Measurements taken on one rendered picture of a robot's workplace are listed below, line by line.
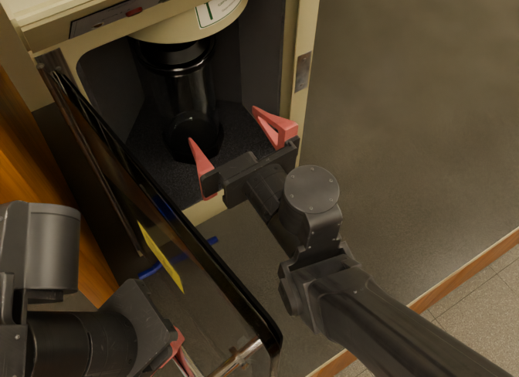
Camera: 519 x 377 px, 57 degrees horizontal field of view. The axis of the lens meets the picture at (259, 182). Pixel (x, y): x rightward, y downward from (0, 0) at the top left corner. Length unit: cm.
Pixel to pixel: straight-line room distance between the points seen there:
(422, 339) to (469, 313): 153
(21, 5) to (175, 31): 26
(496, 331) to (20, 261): 173
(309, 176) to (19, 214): 27
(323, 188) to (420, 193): 44
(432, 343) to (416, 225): 52
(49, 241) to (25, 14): 14
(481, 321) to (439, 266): 107
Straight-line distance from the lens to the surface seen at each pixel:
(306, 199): 48
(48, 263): 35
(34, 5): 31
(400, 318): 41
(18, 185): 44
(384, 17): 120
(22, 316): 34
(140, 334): 41
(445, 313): 187
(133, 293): 42
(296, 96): 71
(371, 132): 96
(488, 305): 194
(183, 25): 55
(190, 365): 49
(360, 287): 47
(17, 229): 35
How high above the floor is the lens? 169
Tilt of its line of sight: 59 degrees down
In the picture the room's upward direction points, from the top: straight up
